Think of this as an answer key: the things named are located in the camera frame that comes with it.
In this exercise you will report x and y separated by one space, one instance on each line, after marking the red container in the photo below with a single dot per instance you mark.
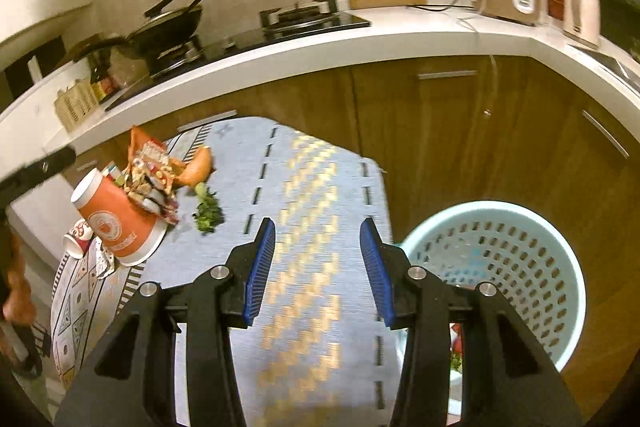
555 1

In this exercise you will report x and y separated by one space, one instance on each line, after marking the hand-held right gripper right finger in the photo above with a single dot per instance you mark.
377 277

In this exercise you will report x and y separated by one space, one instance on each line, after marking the black wok with lid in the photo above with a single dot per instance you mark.
165 29

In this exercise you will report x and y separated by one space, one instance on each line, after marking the dark sauce bottle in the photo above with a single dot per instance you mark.
97 77

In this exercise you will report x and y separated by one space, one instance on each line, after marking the white electric kettle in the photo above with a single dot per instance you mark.
580 12

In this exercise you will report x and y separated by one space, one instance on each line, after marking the woven beige holder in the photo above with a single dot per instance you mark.
75 107

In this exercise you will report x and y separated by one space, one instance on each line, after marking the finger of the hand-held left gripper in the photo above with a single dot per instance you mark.
40 172

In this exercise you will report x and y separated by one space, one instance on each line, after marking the patterned light blue tablecloth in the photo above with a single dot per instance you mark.
310 187

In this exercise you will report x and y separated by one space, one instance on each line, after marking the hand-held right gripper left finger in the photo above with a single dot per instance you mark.
260 277

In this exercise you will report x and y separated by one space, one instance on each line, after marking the light blue perforated waste basket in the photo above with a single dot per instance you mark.
500 247

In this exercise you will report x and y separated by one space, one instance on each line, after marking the black glass gas stove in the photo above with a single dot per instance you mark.
300 29

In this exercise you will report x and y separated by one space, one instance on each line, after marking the colourful snack packet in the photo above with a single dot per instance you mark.
150 172

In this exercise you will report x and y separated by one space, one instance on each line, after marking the orange fruit peel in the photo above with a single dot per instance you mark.
197 167

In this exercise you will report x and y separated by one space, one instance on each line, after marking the wooden base cabinet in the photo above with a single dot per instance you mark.
450 132

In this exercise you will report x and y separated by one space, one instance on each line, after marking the colourful puzzle cube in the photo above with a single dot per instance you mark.
111 172

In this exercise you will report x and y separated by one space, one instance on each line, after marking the person's left hand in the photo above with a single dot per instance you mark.
15 287

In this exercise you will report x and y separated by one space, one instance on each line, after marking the small red print paper cup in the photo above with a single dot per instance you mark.
77 234

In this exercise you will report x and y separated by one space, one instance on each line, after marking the large orange paper cup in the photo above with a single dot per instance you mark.
115 217

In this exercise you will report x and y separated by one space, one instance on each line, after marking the steel sink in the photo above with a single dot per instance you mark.
612 63

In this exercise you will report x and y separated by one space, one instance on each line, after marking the green vegetable scraps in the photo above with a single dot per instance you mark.
207 212

